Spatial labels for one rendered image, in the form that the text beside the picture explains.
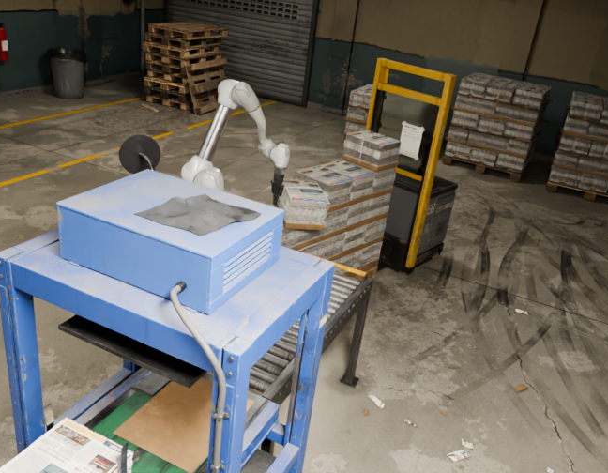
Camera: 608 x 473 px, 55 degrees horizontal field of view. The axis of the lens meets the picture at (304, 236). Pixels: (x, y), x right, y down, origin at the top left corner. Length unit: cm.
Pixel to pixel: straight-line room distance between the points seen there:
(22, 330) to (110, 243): 52
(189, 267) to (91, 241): 38
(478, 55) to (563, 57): 131
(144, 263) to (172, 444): 86
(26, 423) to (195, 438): 63
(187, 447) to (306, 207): 212
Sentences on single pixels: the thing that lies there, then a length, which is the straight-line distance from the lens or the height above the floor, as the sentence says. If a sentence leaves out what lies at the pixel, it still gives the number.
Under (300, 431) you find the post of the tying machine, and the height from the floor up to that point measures 79.
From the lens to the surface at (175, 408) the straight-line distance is 259.
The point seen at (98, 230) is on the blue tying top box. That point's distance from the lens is 195.
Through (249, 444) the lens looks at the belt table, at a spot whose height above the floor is 79.
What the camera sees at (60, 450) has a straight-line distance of 211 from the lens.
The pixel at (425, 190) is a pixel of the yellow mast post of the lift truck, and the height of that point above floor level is 87.
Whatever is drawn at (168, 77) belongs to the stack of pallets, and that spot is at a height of 50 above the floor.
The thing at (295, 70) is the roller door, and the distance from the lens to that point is 1159.
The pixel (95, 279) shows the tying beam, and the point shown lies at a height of 154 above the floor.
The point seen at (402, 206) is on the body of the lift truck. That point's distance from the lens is 558.
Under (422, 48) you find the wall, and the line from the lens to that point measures 1074.
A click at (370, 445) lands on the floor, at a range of 371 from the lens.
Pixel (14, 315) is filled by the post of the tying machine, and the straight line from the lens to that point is 223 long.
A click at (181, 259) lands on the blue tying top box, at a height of 170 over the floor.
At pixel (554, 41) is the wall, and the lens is 1040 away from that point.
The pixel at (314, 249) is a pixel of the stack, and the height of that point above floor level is 56.
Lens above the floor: 253
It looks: 25 degrees down
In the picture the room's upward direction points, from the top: 7 degrees clockwise
